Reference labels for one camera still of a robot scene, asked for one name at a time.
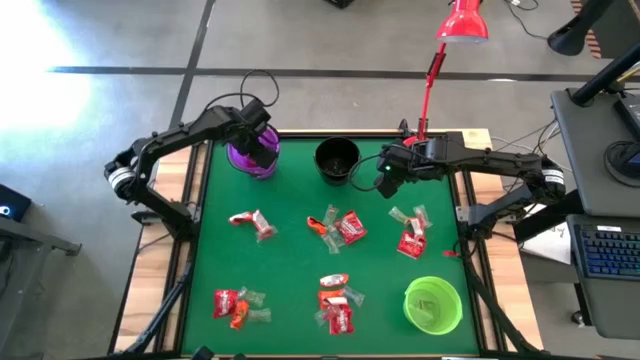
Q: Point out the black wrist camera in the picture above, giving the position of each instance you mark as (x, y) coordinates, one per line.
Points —
(256, 114)
(395, 156)

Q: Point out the black plastic bucket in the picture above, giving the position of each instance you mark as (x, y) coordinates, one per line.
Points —
(337, 165)

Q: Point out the red white candy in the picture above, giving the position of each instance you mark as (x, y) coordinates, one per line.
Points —
(416, 226)
(334, 280)

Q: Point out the red desk lamp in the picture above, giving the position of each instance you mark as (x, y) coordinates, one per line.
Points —
(462, 25)

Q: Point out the small red tape piece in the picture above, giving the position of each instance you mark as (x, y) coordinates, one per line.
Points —
(451, 253)

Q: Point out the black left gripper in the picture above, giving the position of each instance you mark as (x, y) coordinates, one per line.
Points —
(257, 147)

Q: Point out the black box with light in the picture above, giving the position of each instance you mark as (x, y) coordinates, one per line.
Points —
(12, 205)

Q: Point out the black stand foot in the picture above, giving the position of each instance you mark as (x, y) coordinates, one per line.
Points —
(570, 37)

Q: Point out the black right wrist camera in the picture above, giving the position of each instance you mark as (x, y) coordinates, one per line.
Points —
(395, 156)

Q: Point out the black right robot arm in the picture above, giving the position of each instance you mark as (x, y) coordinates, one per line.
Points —
(500, 161)

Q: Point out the silver metal mounting bracket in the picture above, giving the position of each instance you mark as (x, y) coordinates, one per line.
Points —
(462, 215)

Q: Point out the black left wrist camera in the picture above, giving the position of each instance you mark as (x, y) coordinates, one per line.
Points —
(256, 114)

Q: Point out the round black monitor base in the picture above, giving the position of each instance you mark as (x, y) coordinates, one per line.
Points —
(622, 159)

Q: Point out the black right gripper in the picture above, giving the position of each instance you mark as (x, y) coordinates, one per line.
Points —
(425, 157)

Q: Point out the black metal bench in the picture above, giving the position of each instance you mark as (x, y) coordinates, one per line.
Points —
(30, 240)

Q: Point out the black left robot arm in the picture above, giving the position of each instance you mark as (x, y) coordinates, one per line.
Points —
(175, 135)

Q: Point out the lime green plastic bowl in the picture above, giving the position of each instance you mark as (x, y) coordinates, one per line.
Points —
(445, 310)

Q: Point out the white paper sheet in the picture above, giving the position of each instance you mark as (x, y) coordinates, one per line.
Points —
(550, 242)

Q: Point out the purple face-printed plastic bucket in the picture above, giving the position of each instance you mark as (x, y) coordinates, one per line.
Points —
(237, 160)

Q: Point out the orange white-backed candy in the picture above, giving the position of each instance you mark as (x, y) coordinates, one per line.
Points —
(262, 223)

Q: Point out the black backlit keyboard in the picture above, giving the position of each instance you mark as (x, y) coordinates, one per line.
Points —
(607, 252)

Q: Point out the grey side desk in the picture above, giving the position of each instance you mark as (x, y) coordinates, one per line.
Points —
(585, 150)

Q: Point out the grey keyboard desk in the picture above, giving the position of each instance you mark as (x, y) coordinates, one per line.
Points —
(615, 310)

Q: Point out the red Skittles candy pouch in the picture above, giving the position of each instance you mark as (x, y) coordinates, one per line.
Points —
(351, 227)
(341, 321)
(225, 303)
(411, 245)

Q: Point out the black stand pole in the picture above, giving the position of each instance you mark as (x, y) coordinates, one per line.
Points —
(600, 80)

